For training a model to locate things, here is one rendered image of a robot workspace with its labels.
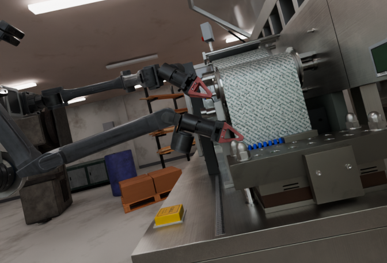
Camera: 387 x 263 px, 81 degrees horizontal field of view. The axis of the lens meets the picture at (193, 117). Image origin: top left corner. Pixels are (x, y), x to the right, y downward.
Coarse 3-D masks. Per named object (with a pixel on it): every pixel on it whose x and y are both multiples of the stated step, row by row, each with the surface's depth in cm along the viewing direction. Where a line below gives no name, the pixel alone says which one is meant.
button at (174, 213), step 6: (180, 204) 67; (162, 210) 66; (168, 210) 65; (174, 210) 64; (180, 210) 64; (156, 216) 62; (162, 216) 62; (168, 216) 61; (174, 216) 61; (180, 216) 62; (156, 222) 62; (162, 222) 61; (168, 222) 61
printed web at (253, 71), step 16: (224, 64) 98; (240, 64) 76; (256, 64) 74; (272, 64) 73; (288, 64) 72; (224, 80) 74; (240, 80) 73; (256, 80) 73; (272, 80) 72; (288, 80) 72
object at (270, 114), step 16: (240, 96) 73; (256, 96) 73; (272, 96) 72; (288, 96) 72; (240, 112) 73; (256, 112) 72; (272, 112) 72; (288, 112) 72; (304, 112) 71; (240, 128) 73; (256, 128) 72; (272, 128) 72; (288, 128) 72; (304, 128) 71; (256, 144) 72
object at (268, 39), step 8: (256, 40) 102; (264, 40) 106; (272, 40) 109; (224, 48) 104; (232, 48) 104; (240, 48) 105; (248, 48) 108; (256, 48) 111; (208, 56) 108; (216, 56) 108; (224, 56) 112
